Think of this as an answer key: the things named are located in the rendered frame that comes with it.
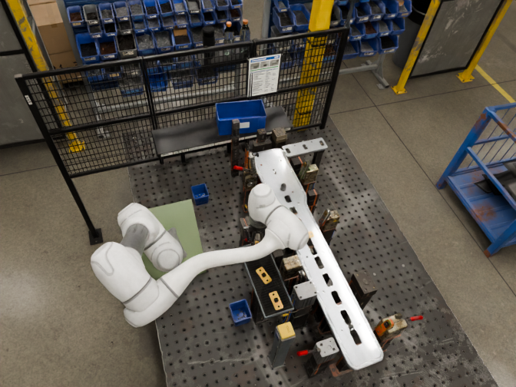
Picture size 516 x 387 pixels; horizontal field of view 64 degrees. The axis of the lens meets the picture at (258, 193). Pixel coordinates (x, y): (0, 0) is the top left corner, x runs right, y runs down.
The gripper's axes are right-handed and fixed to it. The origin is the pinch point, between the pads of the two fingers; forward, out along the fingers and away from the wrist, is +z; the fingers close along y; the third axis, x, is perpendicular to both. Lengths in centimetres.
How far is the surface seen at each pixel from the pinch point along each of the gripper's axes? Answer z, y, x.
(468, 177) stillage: 110, 183, 158
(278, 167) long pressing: 26, 8, 72
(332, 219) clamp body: 22, 40, 34
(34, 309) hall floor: 125, -151, 1
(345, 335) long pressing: 25, 46, -28
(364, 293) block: 23, 55, -8
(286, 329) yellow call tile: 9.3, 16.4, -34.5
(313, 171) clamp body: 22, 29, 68
